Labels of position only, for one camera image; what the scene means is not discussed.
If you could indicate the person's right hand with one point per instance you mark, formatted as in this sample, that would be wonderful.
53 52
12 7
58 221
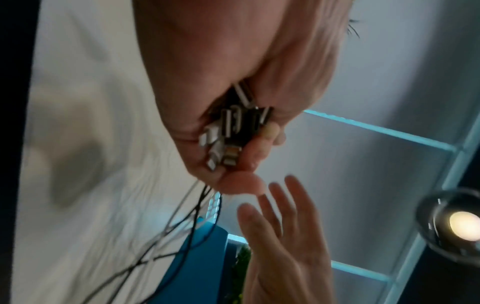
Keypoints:
292 261

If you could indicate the blue sofa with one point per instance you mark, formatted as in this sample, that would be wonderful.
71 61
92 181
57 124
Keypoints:
198 267

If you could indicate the cyan wall light strips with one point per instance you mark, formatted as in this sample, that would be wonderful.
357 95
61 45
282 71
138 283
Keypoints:
375 126

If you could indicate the green artificial plant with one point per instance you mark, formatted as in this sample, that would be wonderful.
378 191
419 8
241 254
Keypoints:
240 273

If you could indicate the person's left hand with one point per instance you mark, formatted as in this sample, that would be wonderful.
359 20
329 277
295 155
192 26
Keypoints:
232 44

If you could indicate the glass pendant lamp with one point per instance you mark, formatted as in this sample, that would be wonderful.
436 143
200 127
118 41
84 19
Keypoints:
457 225

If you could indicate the white table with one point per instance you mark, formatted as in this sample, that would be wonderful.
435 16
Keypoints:
75 59

